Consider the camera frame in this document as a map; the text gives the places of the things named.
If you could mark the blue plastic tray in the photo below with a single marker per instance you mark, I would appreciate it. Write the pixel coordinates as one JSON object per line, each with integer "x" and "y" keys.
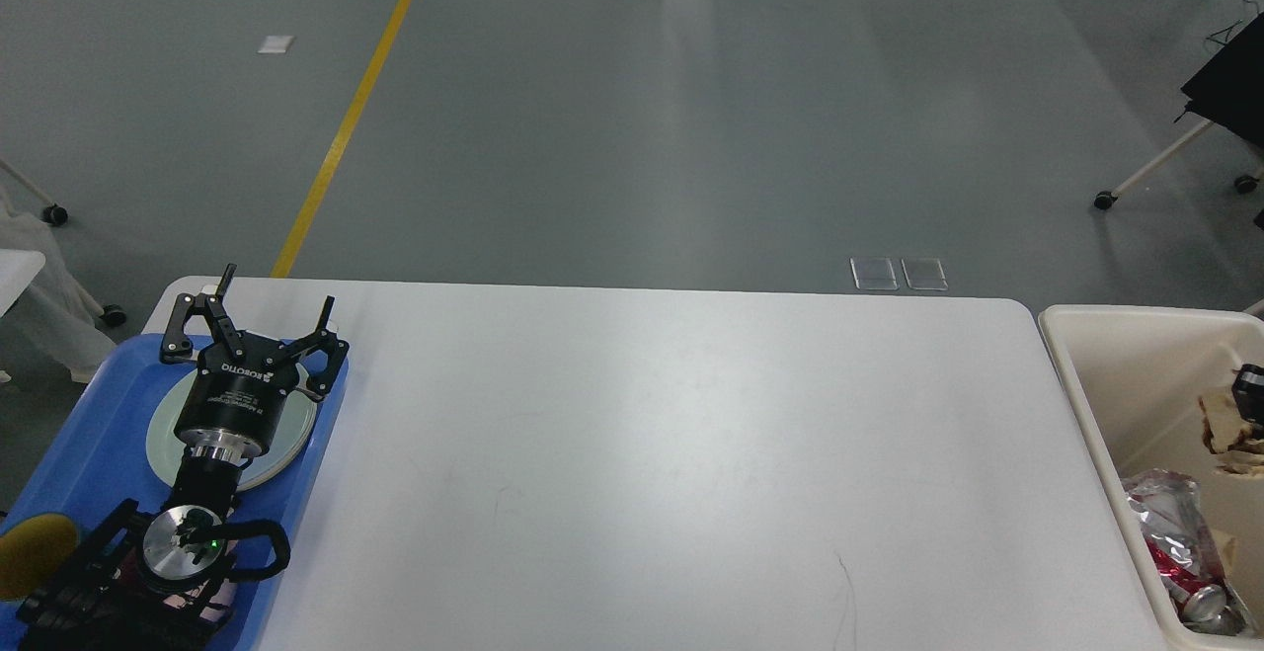
{"x": 98, "y": 458}

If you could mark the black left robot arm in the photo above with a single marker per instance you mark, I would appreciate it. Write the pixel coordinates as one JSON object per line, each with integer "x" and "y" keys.
{"x": 161, "y": 516}

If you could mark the crushed red soda can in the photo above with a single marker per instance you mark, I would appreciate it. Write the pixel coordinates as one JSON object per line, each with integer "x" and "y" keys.
{"x": 1198, "y": 598}

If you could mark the green plate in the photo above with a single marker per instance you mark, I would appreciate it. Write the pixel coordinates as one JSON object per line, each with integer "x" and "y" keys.
{"x": 286, "y": 424}

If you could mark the foil back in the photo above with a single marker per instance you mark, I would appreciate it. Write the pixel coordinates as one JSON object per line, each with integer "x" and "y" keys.
{"x": 1169, "y": 502}

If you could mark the brown paper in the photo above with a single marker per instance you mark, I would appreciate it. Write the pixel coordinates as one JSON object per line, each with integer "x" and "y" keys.
{"x": 1235, "y": 443}

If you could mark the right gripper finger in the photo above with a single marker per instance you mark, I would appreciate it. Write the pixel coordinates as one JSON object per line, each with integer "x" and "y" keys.
{"x": 1247, "y": 393}

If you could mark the teal mug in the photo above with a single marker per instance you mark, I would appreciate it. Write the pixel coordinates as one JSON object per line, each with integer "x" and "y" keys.
{"x": 32, "y": 551}

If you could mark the white furniture at left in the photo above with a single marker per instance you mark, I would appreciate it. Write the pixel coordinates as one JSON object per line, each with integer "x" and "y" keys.
{"x": 55, "y": 313}

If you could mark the pink plate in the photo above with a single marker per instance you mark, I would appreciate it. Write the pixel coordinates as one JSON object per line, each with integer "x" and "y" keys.
{"x": 276, "y": 463}

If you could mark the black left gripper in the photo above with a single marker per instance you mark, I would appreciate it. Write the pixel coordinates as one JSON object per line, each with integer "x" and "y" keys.
{"x": 235, "y": 406}

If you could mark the white plastic bin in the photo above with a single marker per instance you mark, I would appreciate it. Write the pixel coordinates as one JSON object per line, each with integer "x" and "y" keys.
{"x": 1133, "y": 376}

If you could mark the black jacket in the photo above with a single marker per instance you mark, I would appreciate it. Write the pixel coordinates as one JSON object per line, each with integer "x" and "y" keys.
{"x": 1228, "y": 89}

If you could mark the white rolling chair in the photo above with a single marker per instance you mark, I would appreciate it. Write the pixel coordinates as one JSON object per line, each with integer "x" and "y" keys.
{"x": 1244, "y": 184}

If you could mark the brown paper bag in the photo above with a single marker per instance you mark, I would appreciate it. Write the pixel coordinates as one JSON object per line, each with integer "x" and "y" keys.
{"x": 1226, "y": 546}

